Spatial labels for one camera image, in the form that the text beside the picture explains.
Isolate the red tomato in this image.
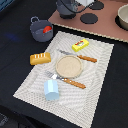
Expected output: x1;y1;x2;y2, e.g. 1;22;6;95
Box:
43;26;52;33

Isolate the light blue cup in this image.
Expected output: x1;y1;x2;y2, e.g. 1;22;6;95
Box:
44;80;59;100

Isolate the brown stove top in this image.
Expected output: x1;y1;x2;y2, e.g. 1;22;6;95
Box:
49;0;128;42

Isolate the grey cooking pot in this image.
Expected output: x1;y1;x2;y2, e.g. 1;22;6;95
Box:
30;16;53;42

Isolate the round wooden plate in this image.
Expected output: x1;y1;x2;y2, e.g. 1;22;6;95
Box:
55;55;83;78

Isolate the fork with orange handle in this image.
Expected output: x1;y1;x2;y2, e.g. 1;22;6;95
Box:
45;71;86;89

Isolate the yellow butter box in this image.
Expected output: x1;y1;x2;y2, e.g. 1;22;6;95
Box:
72;39;89;52

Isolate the beige bowl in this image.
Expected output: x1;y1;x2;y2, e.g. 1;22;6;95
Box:
118;4;128;30

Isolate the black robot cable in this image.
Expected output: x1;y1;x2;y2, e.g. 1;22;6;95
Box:
59;0;98;14

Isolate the knife with orange handle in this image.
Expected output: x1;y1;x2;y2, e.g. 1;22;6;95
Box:
57;49;97;63

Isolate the orange bread loaf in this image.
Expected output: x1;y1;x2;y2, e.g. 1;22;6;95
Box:
30;52;51;65

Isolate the woven beige placemat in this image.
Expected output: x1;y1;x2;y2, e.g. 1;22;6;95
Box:
14;31;114;128

